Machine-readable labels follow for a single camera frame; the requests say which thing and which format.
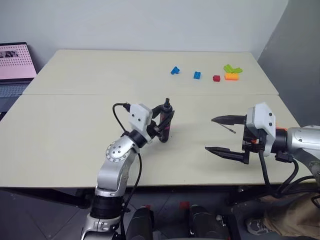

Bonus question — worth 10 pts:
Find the black rounded shape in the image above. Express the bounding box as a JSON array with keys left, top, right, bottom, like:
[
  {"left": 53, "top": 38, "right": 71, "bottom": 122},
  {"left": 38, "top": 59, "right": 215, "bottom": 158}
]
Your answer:
[
  {"left": 124, "top": 206, "right": 155, "bottom": 240},
  {"left": 188, "top": 204, "right": 224, "bottom": 240}
]

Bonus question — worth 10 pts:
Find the khaki trouser leg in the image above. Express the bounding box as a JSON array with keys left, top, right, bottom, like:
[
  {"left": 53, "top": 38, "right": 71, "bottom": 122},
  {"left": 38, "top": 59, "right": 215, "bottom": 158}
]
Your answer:
[{"left": 257, "top": 192, "right": 320, "bottom": 239}]

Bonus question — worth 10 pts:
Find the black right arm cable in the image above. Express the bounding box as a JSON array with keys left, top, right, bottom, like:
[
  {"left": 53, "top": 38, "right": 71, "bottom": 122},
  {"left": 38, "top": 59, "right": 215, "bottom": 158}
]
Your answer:
[
  {"left": 258, "top": 148, "right": 282, "bottom": 200},
  {"left": 274, "top": 150, "right": 320, "bottom": 199}
]

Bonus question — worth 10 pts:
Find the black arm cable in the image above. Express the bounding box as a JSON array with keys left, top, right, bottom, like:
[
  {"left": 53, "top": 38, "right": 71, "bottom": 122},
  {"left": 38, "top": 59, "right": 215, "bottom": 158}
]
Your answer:
[
  {"left": 258, "top": 148, "right": 282, "bottom": 200},
  {"left": 274, "top": 150, "right": 320, "bottom": 199},
  {"left": 112, "top": 101, "right": 143, "bottom": 240}
]

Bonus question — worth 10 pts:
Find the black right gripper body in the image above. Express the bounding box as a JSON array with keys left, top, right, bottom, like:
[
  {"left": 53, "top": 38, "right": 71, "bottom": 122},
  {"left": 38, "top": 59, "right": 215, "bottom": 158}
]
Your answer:
[{"left": 241, "top": 113, "right": 266, "bottom": 153}]

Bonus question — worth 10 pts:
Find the laptop with pink screen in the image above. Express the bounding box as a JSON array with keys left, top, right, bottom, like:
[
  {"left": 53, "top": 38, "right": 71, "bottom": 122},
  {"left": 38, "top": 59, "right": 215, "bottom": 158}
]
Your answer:
[{"left": 0, "top": 41, "right": 38, "bottom": 119}]

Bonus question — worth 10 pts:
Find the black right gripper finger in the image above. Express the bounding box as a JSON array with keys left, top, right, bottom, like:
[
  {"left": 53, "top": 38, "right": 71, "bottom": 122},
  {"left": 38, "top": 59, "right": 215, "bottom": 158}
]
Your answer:
[
  {"left": 204, "top": 146, "right": 251, "bottom": 165},
  {"left": 211, "top": 114, "right": 247, "bottom": 127}
]

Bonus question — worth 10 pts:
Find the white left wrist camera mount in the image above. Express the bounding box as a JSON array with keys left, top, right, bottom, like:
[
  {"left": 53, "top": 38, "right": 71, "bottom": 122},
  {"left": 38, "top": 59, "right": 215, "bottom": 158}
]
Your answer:
[{"left": 128, "top": 102, "right": 154, "bottom": 145}]

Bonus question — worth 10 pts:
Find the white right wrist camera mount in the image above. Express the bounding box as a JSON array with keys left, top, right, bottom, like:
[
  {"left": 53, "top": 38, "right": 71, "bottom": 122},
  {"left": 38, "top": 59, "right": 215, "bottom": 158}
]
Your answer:
[{"left": 246, "top": 101, "right": 277, "bottom": 157}]

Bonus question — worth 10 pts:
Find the orange toy brick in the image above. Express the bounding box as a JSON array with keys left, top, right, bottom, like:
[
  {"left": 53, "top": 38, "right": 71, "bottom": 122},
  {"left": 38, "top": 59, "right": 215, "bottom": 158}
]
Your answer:
[{"left": 224, "top": 72, "right": 240, "bottom": 82}]

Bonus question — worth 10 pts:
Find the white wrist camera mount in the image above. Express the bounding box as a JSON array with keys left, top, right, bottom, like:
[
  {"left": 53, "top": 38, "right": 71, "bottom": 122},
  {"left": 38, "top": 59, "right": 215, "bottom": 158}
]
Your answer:
[
  {"left": 128, "top": 102, "right": 154, "bottom": 145},
  {"left": 246, "top": 101, "right": 277, "bottom": 157}
]

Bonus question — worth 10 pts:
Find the thin metal screwdriver bit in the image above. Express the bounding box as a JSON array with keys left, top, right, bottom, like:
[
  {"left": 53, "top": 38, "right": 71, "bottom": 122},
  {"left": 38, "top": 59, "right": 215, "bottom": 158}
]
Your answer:
[{"left": 219, "top": 123, "right": 237, "bottom": 134}]

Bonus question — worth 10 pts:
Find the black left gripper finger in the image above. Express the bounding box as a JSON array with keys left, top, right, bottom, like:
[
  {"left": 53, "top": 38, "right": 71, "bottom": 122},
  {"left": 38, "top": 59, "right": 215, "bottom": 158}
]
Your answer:
[
  {"left": 154, "top": 109, "right": 175, "bottom": 132},
  {"left": 149, "top": 104, "right": 166, "bottom": 121}
]

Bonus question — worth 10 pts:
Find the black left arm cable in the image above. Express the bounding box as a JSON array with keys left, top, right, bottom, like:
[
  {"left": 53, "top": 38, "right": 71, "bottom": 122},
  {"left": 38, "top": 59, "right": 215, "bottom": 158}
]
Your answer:
[{"left": 112, "top": 101, "right": 143, "bottom": 240}]

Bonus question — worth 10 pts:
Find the grey sneaker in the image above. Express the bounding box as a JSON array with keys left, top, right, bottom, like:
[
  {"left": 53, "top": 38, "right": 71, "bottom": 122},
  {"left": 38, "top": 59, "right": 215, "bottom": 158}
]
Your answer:
[{"left": 246, "top": 216, "right": 274, "bottom": 235}]

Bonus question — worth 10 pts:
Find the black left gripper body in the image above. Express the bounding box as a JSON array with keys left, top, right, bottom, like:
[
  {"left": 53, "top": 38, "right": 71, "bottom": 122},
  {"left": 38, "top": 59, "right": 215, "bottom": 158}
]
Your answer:
[{"left": 146, "top": 120, "right": 164, "bottom": 140}]

